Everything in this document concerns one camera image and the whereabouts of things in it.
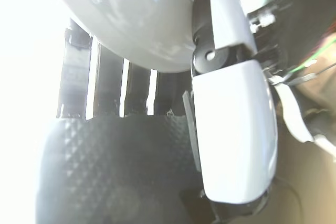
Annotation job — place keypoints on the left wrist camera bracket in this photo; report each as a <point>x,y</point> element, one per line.
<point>291,108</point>

